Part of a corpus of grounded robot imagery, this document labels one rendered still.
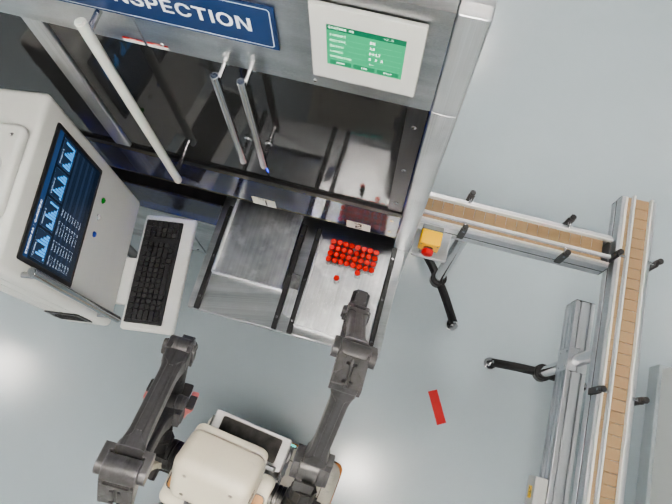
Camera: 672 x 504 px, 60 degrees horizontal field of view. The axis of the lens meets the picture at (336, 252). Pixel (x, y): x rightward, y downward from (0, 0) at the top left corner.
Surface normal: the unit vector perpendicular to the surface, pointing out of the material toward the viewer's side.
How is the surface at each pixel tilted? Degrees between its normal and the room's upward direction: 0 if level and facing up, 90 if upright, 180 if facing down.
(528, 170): 0
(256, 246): 0
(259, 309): 0
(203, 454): 43
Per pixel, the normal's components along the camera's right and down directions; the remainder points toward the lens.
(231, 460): 0.25, -0.83
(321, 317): 0.00, -0.31
